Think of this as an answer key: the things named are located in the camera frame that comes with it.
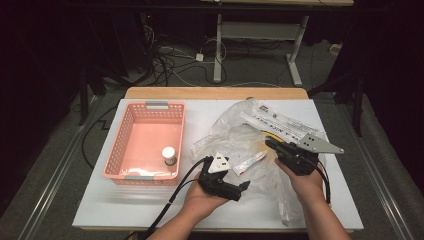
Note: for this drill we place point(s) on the white power adapter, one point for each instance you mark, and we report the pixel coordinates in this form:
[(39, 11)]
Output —
[(199, 57)]

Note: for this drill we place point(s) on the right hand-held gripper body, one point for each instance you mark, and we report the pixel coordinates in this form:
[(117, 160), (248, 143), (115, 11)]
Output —
[(300, 160)]

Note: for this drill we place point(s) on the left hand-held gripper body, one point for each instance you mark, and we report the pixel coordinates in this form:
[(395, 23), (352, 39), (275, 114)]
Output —
[(216, 181)]

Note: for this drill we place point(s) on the clear plastic bag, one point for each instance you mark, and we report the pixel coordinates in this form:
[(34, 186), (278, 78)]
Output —
[(233, 143)]

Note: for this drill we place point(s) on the person's left hand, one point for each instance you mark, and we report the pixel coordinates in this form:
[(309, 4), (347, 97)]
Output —
[(200, 203)]

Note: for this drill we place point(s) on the person's right hand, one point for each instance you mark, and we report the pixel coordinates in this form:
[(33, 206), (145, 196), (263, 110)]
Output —
[(306, 186)]

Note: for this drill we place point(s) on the black metal stand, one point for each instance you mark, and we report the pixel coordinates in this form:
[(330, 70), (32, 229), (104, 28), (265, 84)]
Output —
[(358, 106), (83, 100)]

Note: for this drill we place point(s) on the white tube with red label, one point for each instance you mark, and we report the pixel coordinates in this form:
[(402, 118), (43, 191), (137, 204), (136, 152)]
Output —
[(248, 164)]

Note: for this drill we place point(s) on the black computer tower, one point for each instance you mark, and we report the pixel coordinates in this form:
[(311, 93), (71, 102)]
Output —
[(148, 40)]

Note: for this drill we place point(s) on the pink perforated plastic basket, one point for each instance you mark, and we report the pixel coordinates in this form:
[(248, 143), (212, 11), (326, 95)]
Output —
[(146, 143)]

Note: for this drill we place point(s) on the white jar with green base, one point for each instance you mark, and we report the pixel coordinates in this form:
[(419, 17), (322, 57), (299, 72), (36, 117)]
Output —
[(168, 153)]

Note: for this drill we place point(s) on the desk with white metal legs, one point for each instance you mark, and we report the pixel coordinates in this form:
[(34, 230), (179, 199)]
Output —
[(260, 30)]

